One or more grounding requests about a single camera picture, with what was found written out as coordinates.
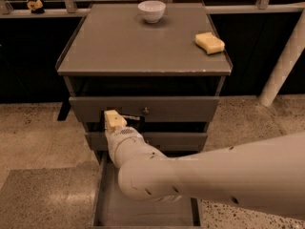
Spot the grey top drawer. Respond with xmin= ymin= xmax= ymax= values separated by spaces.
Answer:
xmin=70 ymin=96 xmax=219 ymax=122

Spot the yellow sponge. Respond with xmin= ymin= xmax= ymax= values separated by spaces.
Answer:
xmin=195 ymin=31 xmax=225 ymax=54

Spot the grey drawer cabinet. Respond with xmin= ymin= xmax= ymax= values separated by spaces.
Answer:
xmin=54 ymin=1 xmax=234 ymax=164

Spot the grey open bottom drawer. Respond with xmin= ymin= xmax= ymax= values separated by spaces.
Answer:
xmin=90 ymin=152 xmax=204 ymax=229

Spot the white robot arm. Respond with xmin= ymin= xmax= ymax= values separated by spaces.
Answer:
xmin=104 ymin=110 xmax=305 ymax=219

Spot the white ceramic bowl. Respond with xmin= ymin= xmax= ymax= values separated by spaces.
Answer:
xmin=138 ymin=0 xmax=166 ymax=23

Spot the black rxbar chocolate bar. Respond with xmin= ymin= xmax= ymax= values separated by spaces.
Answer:
xmin=104 ymin=110 xmax=141 ymax=132

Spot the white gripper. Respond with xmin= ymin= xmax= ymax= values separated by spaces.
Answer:
xmin=104 ymin=109 xmax=168 ymax=169

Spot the round top drawer knob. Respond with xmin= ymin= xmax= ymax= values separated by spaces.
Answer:
xmin=142 ymin=107 xmax=150 ymax=115

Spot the small yellow black object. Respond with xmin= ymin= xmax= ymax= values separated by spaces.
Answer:
xmin=27 ymin=0 xmax=45 ymax=13

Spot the grey middle drawer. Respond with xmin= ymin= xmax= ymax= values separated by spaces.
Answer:
xmin=85 ymin=132 xmax=208 ymax=152

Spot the white diagonal post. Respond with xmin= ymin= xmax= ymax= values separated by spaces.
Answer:
xmin=258 ymin=10 xmax=305 ymax=107

